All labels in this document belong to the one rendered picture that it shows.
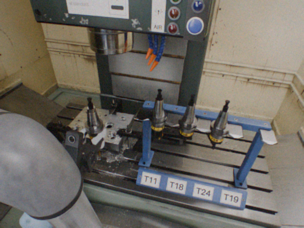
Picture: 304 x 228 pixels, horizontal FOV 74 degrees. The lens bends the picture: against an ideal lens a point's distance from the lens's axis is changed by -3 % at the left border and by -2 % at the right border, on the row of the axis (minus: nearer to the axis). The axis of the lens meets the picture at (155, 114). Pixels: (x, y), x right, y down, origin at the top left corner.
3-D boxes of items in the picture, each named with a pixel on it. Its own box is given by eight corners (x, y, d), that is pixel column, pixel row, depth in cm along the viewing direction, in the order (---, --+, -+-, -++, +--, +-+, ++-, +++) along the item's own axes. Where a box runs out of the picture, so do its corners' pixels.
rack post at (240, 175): (246, 189, 88) (274, 141, 70) (234, 186, 89) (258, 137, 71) (244, 171, 96) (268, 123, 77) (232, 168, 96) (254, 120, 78)
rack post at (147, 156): (148, 167, 95) (150, 118, 77) (137, 165, 96) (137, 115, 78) (154, 152, 103) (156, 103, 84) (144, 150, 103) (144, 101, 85)
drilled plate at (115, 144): (118, 151, 97) (118, 144, 94) (64, 139, 101) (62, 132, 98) (134, 121, 114) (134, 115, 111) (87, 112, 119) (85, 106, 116)
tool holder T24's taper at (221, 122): (225, 122, 72) (230, 107, 68) (227, 130, 69) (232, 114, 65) (213, 120, 73) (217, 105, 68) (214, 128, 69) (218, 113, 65)
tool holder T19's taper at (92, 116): (101, 119, 72) (99, 104, 68) (98, 128, 69) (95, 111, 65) (89, 118, 72) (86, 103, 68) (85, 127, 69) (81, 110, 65)
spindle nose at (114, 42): (136, 41, 80) (136, 8, 73) (130, 56, 68) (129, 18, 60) (96, 39, 81) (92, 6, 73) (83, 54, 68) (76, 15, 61)
